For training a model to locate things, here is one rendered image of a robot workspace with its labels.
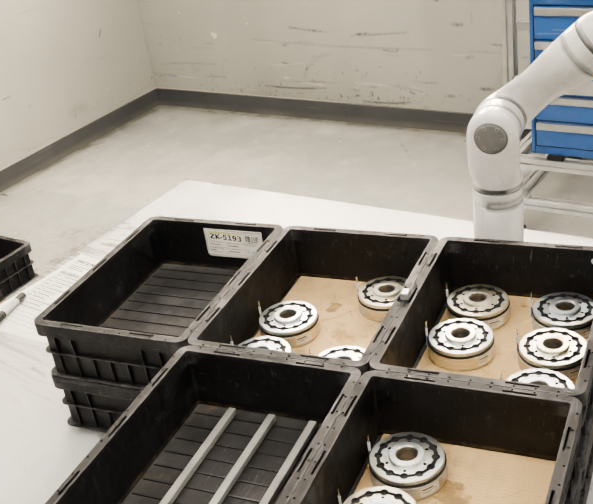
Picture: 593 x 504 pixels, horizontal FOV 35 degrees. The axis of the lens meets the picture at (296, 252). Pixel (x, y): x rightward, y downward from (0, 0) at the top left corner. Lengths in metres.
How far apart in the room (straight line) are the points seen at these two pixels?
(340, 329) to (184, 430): 0.34
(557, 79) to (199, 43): 3.80
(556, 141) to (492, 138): 1.79
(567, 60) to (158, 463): 0.90
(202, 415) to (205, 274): 0.45
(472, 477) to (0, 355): 1.09
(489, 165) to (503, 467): 0.60
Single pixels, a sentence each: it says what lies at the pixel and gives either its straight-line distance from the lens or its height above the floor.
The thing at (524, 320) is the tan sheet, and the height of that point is 0.83.
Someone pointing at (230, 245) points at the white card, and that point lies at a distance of 1.82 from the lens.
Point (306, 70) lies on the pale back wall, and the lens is 4.90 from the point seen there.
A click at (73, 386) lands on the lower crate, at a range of 1.66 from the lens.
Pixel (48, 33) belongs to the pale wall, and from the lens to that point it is 5.02.
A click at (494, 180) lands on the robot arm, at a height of 0.99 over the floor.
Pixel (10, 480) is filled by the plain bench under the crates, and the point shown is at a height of 0.70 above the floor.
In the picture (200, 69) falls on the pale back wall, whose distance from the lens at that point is 5.33.
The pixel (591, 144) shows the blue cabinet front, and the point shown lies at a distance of 3.41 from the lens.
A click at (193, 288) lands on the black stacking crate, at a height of 0.83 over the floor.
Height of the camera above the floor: 1.71
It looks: 28 degrees down
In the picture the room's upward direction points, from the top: 9 degrees counter-clockwise
